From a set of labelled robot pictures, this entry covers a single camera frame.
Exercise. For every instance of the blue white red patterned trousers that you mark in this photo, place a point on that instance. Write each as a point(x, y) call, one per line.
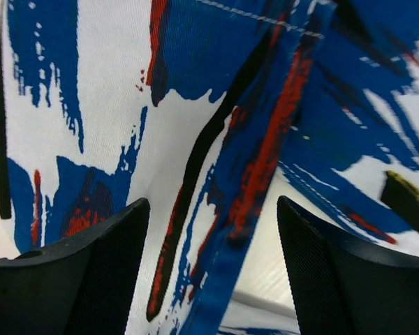
point(210, 110)

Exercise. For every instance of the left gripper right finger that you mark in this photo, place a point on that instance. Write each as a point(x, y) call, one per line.
point(342, 284)

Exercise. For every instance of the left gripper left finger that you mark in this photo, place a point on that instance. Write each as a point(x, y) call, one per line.
point(82, 284)

